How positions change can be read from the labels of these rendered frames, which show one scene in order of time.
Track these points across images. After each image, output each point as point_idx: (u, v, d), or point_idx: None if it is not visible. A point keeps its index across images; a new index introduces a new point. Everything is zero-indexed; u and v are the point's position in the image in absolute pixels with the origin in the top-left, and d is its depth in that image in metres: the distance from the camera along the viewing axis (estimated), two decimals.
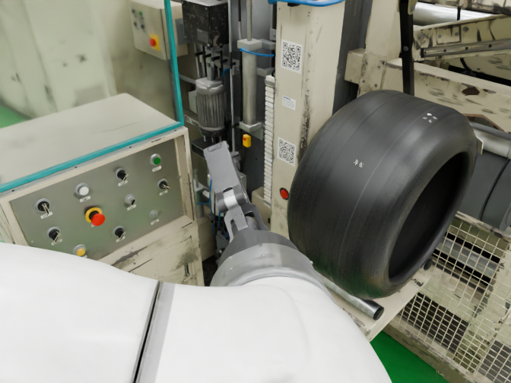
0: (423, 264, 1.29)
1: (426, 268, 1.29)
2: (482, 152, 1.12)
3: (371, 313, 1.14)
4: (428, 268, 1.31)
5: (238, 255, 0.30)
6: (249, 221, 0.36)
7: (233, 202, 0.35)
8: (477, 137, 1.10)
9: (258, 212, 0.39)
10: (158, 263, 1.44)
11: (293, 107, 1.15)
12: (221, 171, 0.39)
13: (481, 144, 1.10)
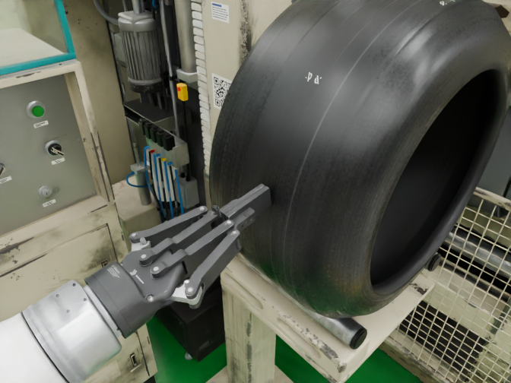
0: (428, 263, 0.88)
1: (432, 268, 0.89)
2: None
3: (347, 339, 0.73)
4: (435, 268, 0.90)
5: None
6: (125, 257, 0.46)
7: (131, 242, 0.49)
8: None
9: (160, 242, 0.46)
10: (56, 261, 1.03)
11: (226, 18, 0.74)
12: (170, 227, 0.50)
13: None
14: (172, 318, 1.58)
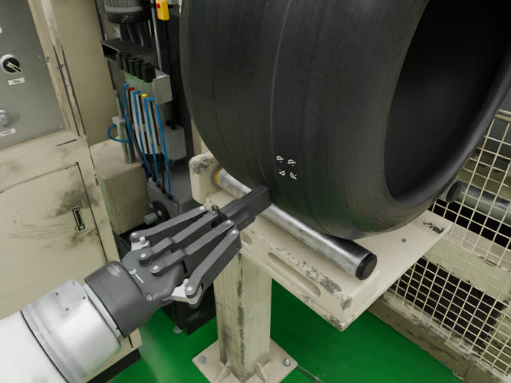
0: None
1: (461, 185, 0.75)
2: None
3: (369, 251, 0.62)
4: (455, 191, 0.75)
5: None
6: (124, 257, 0.46)
7: (131, 241, 0.49)
8: None
9: (160, 241, 0.46)
10: (17, 200, 0.90)
11: None
12: (170, 227, 0.50)
13: None
14: None
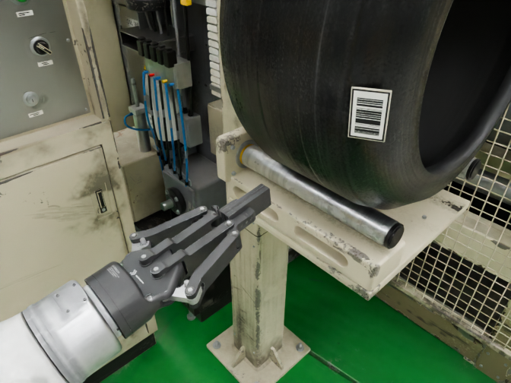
0: None
1: (480, 163, 0.78)
2: (390, 101, 0.41)
3: None
4: (476, 166, 0.77)
5: None
6: (125, 257, 0.46)
7: (131, 242, 0.49)
8: (364, 138, 0.45)
9: (160, 242, 0.46)
10: (44, 181, 0.92)
11: None
12: (170, 227, 0.50)
13: (383, 131, 0.44)
14: None
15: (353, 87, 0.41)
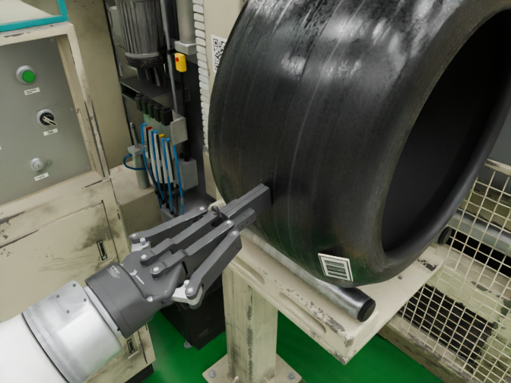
0: (437, 238, 0.84)
1: (442, 243, 0.85)
2: (349, 264, 0.52)
3: (353, 314, 0.69)
4: (446, 240, 0.86)
5: None
6: (125, 257, 0.47)
7: (131, 242, 0.49)
8: (338, 276, 0.57)
9: (160, 242, 0.46)
10: (49, 237, 0.99)
11: None
12: (170, 227, 0.50)
13: (350, 276, 0.55)
14: (171, 305, 1.54)
15: (319, 254, 0.53)
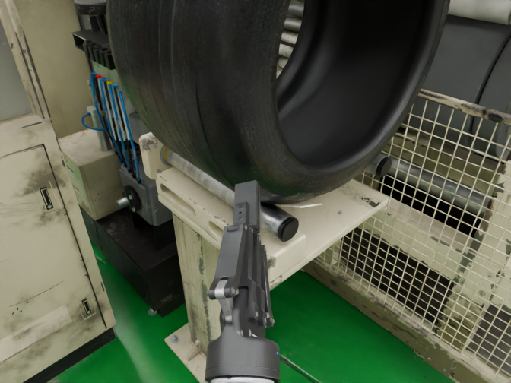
0: (385, 168, 0.84)
1: (390, 164, 0.83)
2: (304, 207, 0.65)
3: None
4: (388, 161, 0.81)
5: None
6: None
7: None
8: (311, 203, 0.70)
9: None
10: None
11: None
12: (260, 285, 0.51)
13: (316, 204, 0.68)
14: (132, 269, 1.51)
15: (281, 206, 0.67)
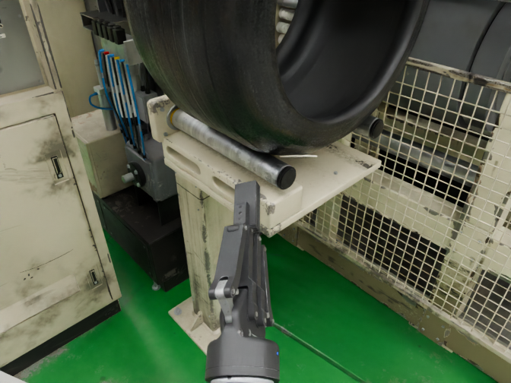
0: (378, 130, 0.90)
1: (382, 126, 0.88)
2: (301, 156, 0.71)
3: None
4: (380, 123, 0.87)
5: None
6: None
7: None
8: None
9: None
10: (0, 144, 1.01)
11: None
12: (260, 285, 0.51)
13: (312, 155, 0.74)
14: (138, 244, 1.56)
15: (280, 156, 0.72)
